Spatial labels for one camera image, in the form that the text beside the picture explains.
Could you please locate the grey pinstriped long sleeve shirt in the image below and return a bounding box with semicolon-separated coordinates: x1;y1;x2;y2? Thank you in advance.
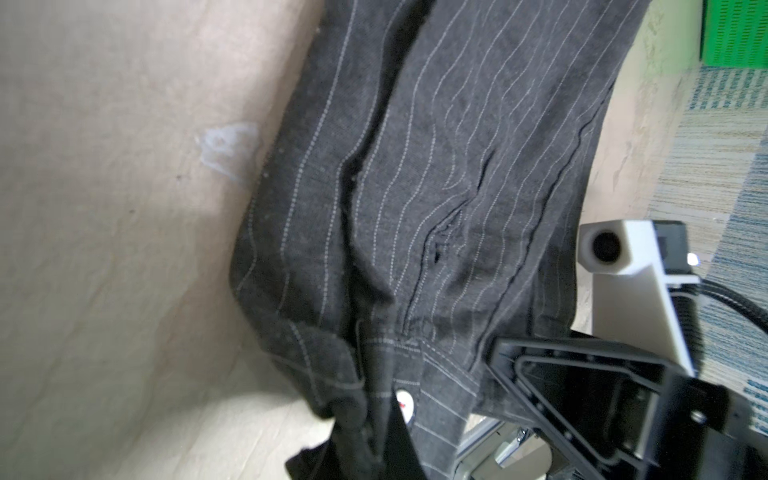
229;1;648;479

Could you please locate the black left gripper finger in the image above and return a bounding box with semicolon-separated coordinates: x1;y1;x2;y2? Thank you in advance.
383;407;427;480

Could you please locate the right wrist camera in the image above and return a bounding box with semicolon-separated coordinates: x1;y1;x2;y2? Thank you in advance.
577;220;701;376

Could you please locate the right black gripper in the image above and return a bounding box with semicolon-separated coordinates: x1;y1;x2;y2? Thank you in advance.
487;338;767;479

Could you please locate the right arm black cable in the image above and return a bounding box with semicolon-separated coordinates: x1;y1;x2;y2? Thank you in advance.
695;278;768;334

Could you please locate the green plastic basket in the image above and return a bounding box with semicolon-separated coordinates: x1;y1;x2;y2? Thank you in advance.
701;0;767;69

